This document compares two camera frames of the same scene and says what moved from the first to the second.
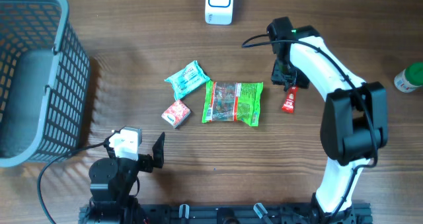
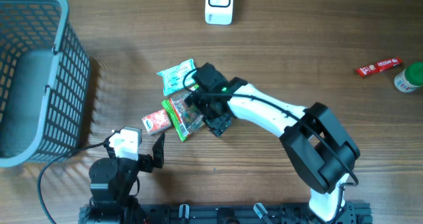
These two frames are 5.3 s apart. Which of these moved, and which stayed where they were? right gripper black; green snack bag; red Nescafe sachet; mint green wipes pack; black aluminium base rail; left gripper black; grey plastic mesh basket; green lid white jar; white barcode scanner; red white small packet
Moved: right gripper black; green snack bag; red Nescafe sachet; red white small packet; mint green wipes pack
Stayed: white barcode scanner; grey plastic mesh basket; black aluminium base rail; green lid white jar; left gripper black
